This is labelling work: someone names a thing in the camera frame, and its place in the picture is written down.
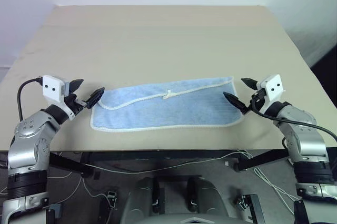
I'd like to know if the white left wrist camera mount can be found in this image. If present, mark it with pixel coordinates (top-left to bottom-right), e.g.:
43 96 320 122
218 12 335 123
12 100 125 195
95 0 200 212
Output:
41 75 75 117

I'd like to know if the black table frame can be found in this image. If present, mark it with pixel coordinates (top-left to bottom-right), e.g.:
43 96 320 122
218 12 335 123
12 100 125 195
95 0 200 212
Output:
48 148 290 179

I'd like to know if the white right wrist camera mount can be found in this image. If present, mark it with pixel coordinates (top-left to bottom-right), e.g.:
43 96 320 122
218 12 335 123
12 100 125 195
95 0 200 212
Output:
256 74 286 103

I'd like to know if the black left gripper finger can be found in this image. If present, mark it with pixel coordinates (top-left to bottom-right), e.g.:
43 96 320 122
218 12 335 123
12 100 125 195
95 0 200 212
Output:
84 88 106 109
69 78 85 96

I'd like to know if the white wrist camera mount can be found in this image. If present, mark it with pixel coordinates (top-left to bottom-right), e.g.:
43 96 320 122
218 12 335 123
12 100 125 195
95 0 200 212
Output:
256 74 286 103
41 75 75 117

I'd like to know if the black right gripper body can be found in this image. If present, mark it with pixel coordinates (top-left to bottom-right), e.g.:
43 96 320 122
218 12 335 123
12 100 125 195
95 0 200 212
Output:
249 88 267 113

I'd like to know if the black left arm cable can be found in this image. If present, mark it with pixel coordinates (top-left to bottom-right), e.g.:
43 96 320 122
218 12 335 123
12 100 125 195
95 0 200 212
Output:
17 77 44 121

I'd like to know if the white floor cable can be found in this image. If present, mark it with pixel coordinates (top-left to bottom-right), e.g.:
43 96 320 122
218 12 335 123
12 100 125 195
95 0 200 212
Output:
0 149 303 218

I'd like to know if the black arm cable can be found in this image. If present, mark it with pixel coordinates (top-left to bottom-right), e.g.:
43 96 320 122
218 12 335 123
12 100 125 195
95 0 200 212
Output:
17 77 44 121
250 98 337 140

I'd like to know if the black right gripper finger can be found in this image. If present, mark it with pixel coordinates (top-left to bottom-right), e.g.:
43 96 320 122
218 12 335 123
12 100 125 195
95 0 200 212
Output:
223 91 250 115
241 77 258 90

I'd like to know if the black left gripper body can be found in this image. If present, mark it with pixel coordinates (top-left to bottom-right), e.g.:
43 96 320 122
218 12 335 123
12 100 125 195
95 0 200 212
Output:
62 81 87 116

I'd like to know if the light blue towel white trim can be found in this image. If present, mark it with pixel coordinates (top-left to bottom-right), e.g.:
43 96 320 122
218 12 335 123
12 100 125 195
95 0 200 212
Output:
90 76 244 132

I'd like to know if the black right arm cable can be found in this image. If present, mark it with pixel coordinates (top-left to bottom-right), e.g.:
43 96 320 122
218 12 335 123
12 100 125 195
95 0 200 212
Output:
250 98 337 140

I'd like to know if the black floor stand frame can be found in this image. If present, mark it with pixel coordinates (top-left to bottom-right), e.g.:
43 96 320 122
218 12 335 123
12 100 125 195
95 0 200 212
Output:
235 194 266 224

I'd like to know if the grey robot body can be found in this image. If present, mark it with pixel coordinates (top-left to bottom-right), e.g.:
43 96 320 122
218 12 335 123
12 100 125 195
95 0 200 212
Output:
120 176 235 224

